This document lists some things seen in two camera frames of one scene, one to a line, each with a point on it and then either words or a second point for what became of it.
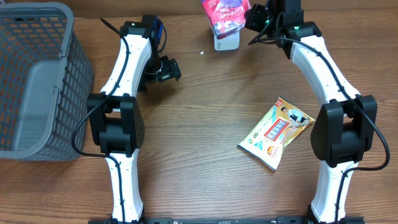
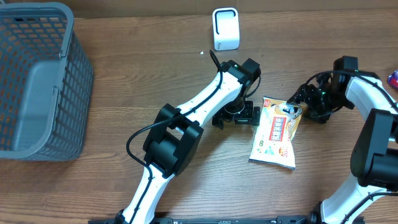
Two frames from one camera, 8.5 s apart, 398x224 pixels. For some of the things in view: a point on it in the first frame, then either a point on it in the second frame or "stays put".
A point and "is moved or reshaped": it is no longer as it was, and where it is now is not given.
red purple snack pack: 226,17 to 393,79
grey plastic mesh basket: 46,81 stays put
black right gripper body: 258,17 to 321,101
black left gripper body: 166,71 to 244,114
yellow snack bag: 265,142 is moved or reshaped
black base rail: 229,220 stays put
